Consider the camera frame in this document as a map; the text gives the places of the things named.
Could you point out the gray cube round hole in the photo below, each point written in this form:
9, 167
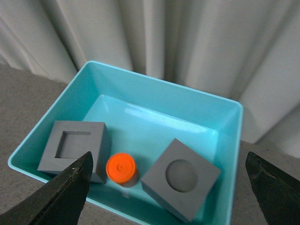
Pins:
180, 180

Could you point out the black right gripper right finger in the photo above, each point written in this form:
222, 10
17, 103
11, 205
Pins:
277, 192

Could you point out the gray cube square hole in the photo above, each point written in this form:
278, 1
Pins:
69, 140

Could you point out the orange cylinder 4680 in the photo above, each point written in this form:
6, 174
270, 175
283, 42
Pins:
122, 169

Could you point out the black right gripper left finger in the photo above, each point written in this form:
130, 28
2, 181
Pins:
58, 202

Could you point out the white curtain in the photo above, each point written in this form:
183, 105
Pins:
245, 50

